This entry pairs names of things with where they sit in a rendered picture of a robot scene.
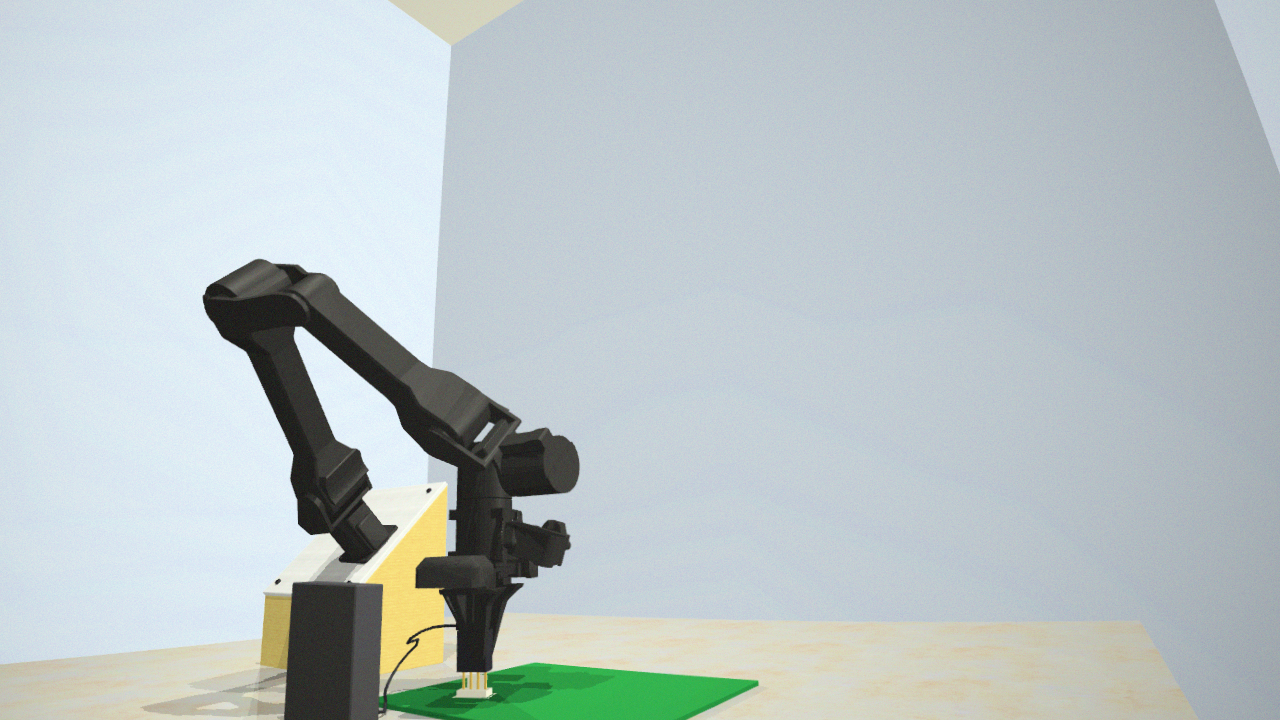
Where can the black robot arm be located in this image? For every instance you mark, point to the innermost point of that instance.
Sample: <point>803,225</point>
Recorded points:
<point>257,308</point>

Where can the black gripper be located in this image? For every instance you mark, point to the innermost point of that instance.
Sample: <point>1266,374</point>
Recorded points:
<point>475,587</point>

